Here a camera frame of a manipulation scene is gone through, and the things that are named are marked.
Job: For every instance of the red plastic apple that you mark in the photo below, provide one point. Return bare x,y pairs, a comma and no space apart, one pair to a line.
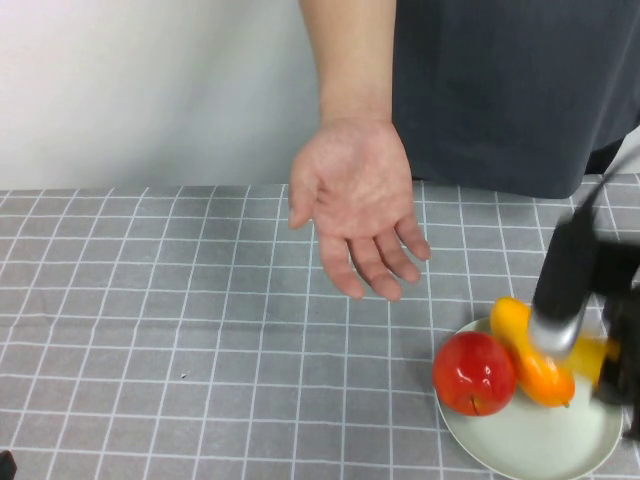
472,372

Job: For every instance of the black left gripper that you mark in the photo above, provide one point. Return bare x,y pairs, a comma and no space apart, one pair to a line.
7,467

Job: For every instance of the grey white checked tablecloth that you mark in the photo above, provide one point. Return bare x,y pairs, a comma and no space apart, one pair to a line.
175,310

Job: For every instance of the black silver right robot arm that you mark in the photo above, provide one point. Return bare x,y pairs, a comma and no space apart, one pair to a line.
565,270

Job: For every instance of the person's right hand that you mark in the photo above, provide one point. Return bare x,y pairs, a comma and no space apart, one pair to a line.
357,190

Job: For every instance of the yellow plastic banana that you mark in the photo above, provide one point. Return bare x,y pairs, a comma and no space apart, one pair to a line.
589,357

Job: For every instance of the orange yellow plastic mango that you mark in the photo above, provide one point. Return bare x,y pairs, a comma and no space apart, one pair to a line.
517,345

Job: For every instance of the pale green round plate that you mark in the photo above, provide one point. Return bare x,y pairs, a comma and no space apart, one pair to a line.
530,440

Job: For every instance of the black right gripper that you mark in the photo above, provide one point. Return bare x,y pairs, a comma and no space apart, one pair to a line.
627,360

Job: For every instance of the dark grey shirt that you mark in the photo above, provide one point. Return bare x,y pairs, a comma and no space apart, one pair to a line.
500,80

